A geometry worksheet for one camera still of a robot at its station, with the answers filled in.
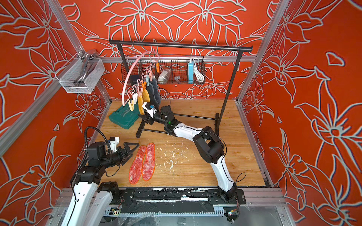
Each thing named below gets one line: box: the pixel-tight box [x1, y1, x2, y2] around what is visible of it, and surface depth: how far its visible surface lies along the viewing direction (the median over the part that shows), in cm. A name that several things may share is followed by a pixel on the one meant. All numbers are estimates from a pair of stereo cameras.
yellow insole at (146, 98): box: [142, 88, 151, 103], surface depth 81 cm
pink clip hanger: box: [121, 40, 161, 112], surface depth 75 cm
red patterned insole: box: [129, 145, 148, 185], surface depth 84 cm
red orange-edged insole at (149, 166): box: [142, 143, 156, 182], surface depth 86 cm
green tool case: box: [108, 99, 140, 130], surface depth 105 cm
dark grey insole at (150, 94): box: [147, 80, 159, 108], surface depth 84 cm
